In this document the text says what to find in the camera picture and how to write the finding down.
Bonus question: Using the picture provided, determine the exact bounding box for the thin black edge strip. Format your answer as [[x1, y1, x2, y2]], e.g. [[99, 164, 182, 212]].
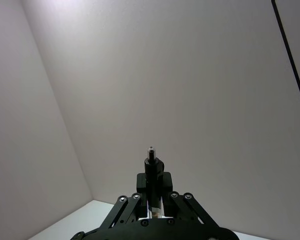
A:
[[270, 0, 300, 119]]

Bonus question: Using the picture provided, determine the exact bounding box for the black tool with clear tip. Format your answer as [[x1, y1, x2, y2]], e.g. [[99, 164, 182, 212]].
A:
[[143, 145, 165, 219]]

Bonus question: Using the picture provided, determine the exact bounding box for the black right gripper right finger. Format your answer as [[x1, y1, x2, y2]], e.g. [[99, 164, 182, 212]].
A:
[[161, 171, 220, 228]]

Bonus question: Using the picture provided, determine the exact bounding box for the white table cloth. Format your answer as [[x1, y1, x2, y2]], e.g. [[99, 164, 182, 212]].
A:
[[27, 199, 249, 240]]

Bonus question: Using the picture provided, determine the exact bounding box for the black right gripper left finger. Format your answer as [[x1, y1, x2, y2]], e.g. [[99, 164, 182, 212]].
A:
[[99, 172, 149, 229]]

